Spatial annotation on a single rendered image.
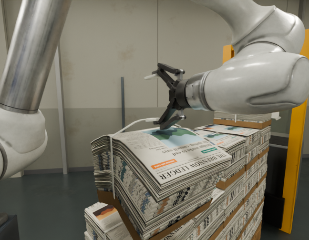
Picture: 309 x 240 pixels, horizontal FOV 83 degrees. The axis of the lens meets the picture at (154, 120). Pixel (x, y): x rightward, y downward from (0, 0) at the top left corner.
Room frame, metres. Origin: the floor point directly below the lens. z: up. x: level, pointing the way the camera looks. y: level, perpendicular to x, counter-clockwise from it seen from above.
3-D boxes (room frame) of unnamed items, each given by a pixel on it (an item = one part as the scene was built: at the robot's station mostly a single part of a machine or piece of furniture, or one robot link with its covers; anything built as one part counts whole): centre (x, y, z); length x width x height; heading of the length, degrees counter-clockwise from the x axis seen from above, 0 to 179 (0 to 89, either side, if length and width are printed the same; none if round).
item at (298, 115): (1.55, -1.29, 0.93); 0.09 x 0.09 x 1.85; 45
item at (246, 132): (1.26, -0.53, 1.06); 0.37 x 0.28 x 0.01; 46
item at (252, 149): (1.27, -0.53, 0.95); 0.38 x 0.29 x 0.23; 46
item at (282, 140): (2.05, -1.32, 0.40); 0.70 x 0.55 x 0.80; 45
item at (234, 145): (1.06, -0.32, 0.95); 0.38 x 0.29 x 0.23; 44
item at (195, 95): (0.41, -0.12, 1.32); 0.09 x 0.06 x 0.09; 126
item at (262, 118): (1.48, -0.75, 0.65); 0.39 x 0.30 x 1.29; 45
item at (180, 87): (0.47, -0.08, 1.31); 0.09 x 0.07 x 0.08; 36
